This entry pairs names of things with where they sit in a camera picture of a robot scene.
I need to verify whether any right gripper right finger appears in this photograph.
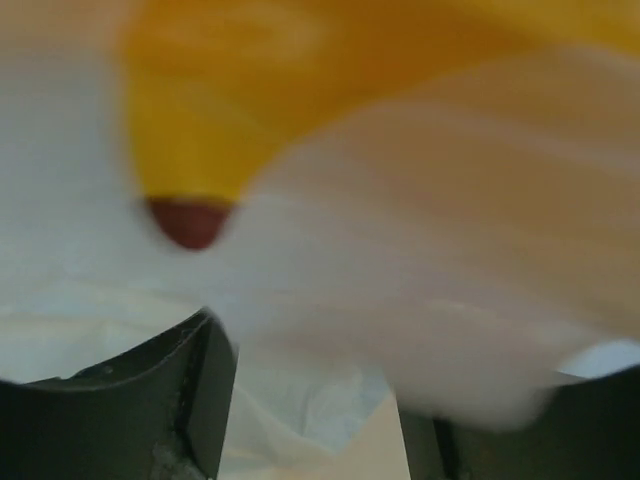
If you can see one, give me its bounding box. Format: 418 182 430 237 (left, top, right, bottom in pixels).
399 368 639 480

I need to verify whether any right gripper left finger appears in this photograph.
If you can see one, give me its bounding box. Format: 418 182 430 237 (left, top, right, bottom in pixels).
1 309 237 479

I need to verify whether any translucent plastic bag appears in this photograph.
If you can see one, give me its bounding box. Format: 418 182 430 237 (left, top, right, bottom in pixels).
1 1 639 479

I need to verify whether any fake orange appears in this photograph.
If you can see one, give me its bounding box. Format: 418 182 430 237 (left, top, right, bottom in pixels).
120 1 639 201

